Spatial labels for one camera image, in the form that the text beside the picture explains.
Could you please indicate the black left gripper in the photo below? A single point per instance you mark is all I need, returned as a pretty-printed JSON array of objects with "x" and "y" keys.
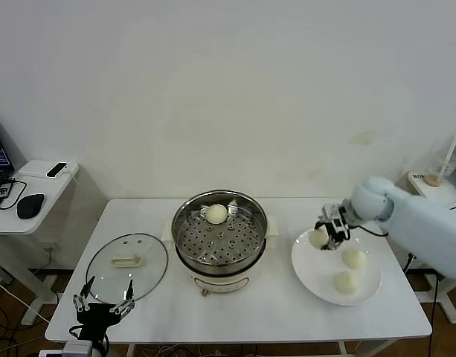
[{"x": 97, "y": 316}]

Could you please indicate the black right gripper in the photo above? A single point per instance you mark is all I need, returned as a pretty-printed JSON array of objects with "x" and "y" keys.
[{"x": 335, "y": 219}]

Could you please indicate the white steamed baozi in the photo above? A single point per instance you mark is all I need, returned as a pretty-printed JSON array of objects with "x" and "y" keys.
[
  {"x": 216, "y": 213},
  {"x": 346, "y": 283},
  {"x": 318, "y": 238},
  {"x": 355, "y": 258}
]

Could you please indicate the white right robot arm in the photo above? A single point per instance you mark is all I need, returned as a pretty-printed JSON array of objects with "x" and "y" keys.
[{"x": 417, "y": 223}]

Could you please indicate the perforated steel steamer basket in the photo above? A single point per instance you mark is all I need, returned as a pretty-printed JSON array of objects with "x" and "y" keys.
[{"x": 220, "y": 241}]

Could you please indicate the white round plate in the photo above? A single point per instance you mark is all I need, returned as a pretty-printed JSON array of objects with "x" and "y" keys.
[{"x": 313, "y": 275}]

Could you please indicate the cream electric cooker pot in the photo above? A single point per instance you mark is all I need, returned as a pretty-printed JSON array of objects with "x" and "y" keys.
[{"x": 227, "y": 284}]

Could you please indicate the black computer mouse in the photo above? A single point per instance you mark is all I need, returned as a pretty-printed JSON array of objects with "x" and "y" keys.
[{"x": 31, "y": 206}]

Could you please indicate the white rectangular table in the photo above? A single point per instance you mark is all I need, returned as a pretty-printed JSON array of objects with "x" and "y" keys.
[{"x": 250, "y": 320}]

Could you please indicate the white side table with laptop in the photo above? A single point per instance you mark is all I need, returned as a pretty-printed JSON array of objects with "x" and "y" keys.
[{"x": 8, "y": 223}]

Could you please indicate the white side table with cup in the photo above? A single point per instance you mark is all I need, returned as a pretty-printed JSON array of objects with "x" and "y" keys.
[{"x": 445, "y": 193}]

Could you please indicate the black and white handheld device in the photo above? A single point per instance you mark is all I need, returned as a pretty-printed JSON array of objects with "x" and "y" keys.
[{"x": 58, "y": 170}]

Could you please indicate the clear plastic drink cup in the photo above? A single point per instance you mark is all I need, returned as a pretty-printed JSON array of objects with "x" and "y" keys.
[{"x": 443, "y": 169}]

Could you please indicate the flat white box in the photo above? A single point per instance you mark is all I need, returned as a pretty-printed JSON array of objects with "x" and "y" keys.
[{"x": 34, "y": 169}]

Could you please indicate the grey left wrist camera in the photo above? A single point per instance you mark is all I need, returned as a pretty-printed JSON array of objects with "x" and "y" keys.
[{"x": 77, "y": 350}]

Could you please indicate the white wall socket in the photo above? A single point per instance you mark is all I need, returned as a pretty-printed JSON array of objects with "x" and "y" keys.
[{"x": 52, "y": 246}]

